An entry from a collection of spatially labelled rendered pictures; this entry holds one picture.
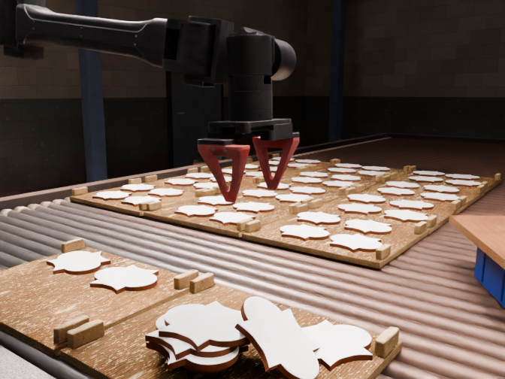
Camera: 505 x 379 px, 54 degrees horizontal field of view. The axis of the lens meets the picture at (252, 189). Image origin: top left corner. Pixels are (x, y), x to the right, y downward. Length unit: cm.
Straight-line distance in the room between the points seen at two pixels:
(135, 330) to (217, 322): 18
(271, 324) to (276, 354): 6
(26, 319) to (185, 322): 33
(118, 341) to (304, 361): 30
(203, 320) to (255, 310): 8
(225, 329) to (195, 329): 4
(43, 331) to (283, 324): 41
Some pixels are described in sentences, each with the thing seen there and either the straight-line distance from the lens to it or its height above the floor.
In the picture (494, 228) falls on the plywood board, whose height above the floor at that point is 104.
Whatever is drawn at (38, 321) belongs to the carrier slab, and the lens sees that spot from 96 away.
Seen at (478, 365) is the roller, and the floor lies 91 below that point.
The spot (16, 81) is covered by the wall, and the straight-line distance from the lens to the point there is 628.
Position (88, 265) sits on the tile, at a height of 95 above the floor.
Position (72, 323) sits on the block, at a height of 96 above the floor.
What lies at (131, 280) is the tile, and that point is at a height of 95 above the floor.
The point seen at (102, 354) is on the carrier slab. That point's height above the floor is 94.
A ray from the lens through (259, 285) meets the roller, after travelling 109.
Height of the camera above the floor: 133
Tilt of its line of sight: 11 degrees down
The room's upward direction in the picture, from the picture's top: straight up
